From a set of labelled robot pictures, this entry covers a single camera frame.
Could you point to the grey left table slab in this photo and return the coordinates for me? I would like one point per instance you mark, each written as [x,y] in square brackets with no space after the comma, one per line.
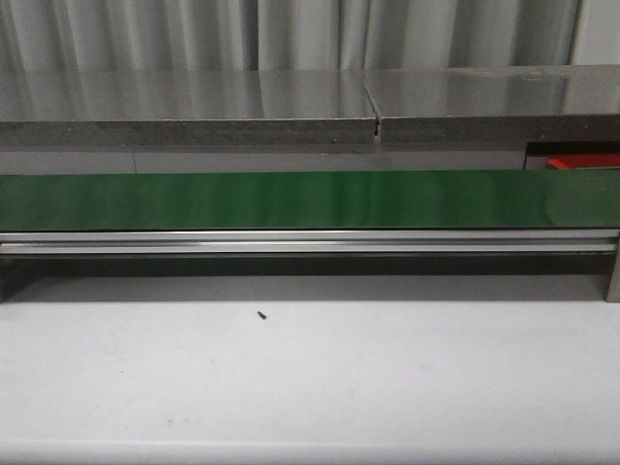
[169,108]

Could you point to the grey table slab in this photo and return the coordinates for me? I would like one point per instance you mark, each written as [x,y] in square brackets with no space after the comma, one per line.
[569,103]
[169,108]

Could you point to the green conveyor belt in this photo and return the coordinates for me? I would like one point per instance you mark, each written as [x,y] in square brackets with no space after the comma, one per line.
[394,199]

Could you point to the red plastic tray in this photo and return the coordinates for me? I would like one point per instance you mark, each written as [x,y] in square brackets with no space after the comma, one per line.
[585,161]

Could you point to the grey right table slab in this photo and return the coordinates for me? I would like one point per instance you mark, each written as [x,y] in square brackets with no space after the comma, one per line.
[569,103]

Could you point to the right conveyor support leg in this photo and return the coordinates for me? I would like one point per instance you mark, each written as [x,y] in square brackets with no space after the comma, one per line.
[612,287]

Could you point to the grey pleated curtain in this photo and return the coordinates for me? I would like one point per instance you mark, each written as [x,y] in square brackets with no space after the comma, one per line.
[282,35]

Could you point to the aluminium conveyor frame rail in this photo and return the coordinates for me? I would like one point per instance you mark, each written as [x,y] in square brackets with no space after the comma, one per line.
[310,242]

